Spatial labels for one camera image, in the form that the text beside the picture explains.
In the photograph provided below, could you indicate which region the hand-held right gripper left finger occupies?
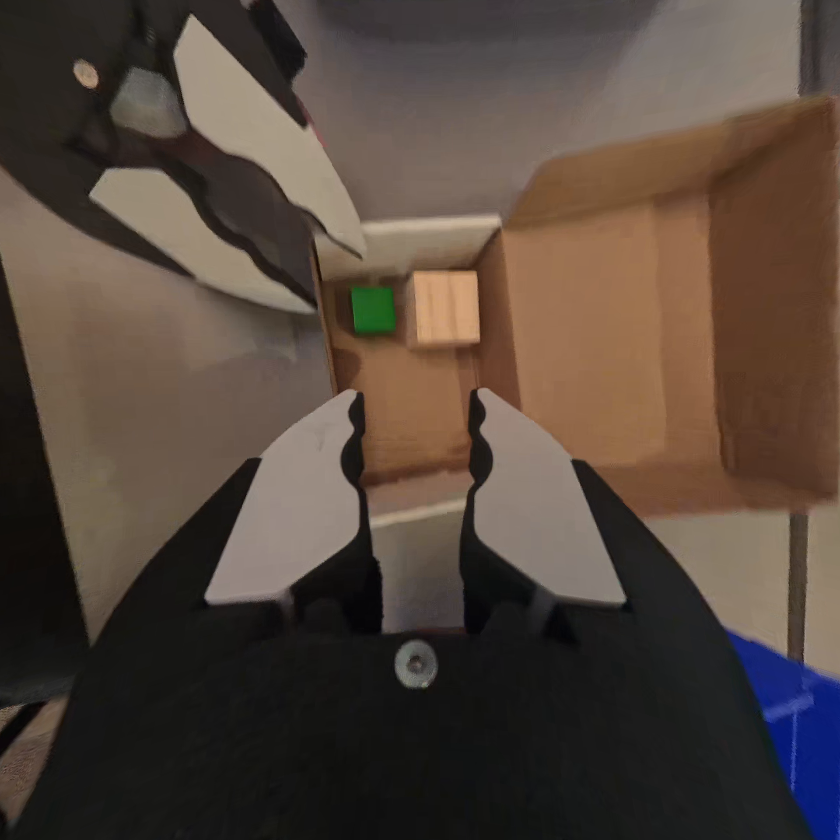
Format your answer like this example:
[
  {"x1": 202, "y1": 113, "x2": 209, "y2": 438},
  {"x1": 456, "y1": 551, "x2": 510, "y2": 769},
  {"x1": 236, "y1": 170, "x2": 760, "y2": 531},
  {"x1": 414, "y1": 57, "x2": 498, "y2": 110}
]
[{"x1": 205, "y1": 390, "x2": 383, "y2": 634}]

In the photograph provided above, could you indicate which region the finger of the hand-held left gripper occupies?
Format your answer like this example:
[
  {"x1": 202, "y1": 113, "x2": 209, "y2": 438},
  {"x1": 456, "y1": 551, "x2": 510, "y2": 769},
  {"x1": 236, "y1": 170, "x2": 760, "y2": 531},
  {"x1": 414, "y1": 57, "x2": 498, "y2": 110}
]
[
  {"x1": 88, "y1": 164, "x2": 320, "y2": 316},
  {"x1": 174, "y1": 13, "x2": 366, "y2": 260}
]

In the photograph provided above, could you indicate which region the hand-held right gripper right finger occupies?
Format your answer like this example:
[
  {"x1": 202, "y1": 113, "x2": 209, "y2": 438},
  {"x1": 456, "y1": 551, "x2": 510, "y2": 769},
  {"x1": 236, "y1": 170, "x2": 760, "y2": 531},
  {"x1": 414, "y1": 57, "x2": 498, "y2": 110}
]
[{"x1": 459, "y1": 387, "x2": 627, "y2": 632}]

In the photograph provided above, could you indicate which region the white and brown cardboard box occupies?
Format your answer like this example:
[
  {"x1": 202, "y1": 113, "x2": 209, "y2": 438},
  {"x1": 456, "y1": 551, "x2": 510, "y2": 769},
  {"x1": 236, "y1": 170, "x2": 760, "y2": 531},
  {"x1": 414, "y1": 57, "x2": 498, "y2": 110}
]
[{"x1": 311, "y1": 95, "x2": 840, "y2": 519}]

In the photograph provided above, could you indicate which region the green cube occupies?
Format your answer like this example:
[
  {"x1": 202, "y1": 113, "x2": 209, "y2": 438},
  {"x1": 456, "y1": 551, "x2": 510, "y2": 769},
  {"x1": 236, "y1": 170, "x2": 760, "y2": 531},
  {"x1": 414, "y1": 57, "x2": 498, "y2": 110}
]
[{"x1": 350, "y1": 286, "x2": 399, "y2": 337}]

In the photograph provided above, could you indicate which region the pale wooden cube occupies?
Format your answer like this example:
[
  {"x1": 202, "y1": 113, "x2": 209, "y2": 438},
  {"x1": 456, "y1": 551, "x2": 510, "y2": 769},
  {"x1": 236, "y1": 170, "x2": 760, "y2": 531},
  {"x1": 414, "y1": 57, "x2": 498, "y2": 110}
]
[{"x1": 405, "y1": 269, "x2": 482, "y2": 348}]

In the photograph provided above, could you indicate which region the blue plastic bin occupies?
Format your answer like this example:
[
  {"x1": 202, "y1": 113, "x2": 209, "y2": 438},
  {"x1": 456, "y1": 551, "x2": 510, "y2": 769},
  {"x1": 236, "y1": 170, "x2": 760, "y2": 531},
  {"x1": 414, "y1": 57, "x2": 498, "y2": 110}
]
[{"x1": 722, "y1": 629, "x2": 840, "y2": 840}]

